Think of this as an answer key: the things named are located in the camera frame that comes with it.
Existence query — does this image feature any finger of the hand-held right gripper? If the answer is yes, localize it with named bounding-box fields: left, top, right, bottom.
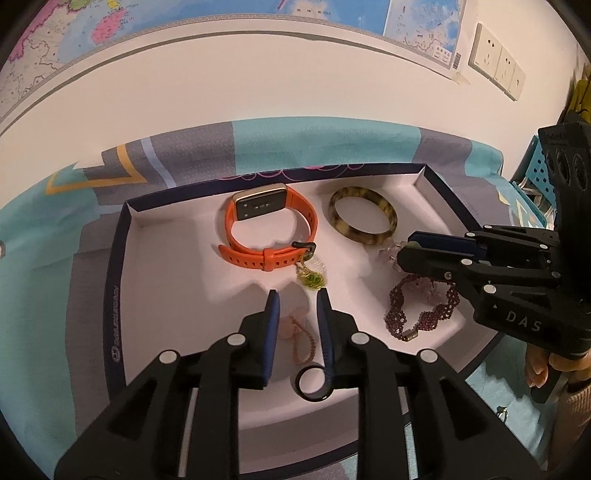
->
left=407, top=224, right=563, bottom=274
left=397, top=244, right=563, bottom=306

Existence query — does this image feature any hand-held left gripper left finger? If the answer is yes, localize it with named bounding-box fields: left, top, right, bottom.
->
left=54, top=290, right=296, bottom=480

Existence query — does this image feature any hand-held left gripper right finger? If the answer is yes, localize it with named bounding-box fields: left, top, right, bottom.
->
left=317, top=288, right=541, bottom=480

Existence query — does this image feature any pink bead bracelet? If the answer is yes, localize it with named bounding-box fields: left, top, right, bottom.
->
left=281, top=307, right=319, bottom=365

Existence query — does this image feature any translucent crystal bracelet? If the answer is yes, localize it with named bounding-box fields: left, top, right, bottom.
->
left=379, top=239, right=409, bottom=273

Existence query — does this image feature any purple bead bracelet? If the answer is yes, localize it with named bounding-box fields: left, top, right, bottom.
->
left=385, top=273, right=461, bottom=343

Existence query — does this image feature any black ring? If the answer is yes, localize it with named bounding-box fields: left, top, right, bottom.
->
left=294, top=364, right=334, bottom=402

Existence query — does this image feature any dark blue jewelry box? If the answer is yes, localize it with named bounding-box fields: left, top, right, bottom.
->
left=105, top=162, right=509, bottom=457

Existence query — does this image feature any person's right forearm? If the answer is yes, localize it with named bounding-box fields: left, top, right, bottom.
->
left=547, top=383, right=591, bottom=467

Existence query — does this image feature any person's right hand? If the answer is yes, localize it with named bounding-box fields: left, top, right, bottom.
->
left=525, top=346, right=591, bottom=394

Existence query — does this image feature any tortoiseshell bangle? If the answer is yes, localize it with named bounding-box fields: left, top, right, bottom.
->
left=328, top=185, right=399, bottom=244

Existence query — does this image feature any orange smart watch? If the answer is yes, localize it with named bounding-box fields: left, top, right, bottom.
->
left=218, top=184, right=319, bottom=272

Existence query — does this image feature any teal perforated basket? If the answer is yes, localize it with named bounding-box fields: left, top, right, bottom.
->
left=510, top=134, right=559, bottom=227

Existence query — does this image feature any yellow green cloth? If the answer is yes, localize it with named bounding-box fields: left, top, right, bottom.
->
left=566, top=76, right=591, bottom=121

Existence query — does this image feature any teal grey printed blanket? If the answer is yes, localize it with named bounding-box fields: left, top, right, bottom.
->
left=0, top=117, right=564, bottom=480

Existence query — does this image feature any white wall socket panel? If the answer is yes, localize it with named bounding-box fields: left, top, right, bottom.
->
left=468, top=22, right=527, bottom=102

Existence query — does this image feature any wall map poster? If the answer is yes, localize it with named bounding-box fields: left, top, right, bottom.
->
left=0, top=0, right=468, bottom=134

